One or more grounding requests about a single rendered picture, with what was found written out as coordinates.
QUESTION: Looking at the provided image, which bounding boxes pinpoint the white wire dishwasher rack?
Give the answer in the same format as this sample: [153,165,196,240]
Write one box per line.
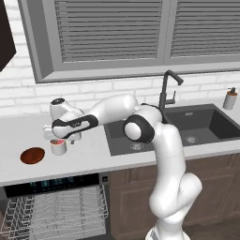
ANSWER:
[0,184,110,240]

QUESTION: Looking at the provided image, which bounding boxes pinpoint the dark wall cupboard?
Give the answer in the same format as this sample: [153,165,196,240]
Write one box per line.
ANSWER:
[0,0,18,72]

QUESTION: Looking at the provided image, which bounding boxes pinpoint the brown red bowl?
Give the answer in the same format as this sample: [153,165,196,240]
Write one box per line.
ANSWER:
[19,146,46,166]

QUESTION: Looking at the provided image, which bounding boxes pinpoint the white cup with red inside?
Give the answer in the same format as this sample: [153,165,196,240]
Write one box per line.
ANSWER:
[50,138,68,157]

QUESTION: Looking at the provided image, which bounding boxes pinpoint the grey window with blinds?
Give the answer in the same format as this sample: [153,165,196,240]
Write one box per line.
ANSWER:
[17,0,240,84]

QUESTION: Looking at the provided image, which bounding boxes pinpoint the dark grey sink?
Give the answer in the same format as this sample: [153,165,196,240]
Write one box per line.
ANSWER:
[103,103,240,158]

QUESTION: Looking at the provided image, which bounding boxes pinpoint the brown cupboard door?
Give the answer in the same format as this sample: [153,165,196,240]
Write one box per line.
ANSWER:
[109,164,161,240]
[182,153,240,227]

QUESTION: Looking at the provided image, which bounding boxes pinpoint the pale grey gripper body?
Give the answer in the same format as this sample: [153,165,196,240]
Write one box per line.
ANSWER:
[42,124,83,142]

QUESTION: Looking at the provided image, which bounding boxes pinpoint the white soap dispenser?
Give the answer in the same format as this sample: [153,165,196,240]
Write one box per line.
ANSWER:
[222,86,239,112]

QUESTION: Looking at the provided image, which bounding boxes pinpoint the black tap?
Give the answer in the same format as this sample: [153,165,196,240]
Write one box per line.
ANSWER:
[157,69,185,113]

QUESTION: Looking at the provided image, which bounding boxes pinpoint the black dishwasher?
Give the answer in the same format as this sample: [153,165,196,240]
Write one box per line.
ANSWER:
[0,172,113,240]

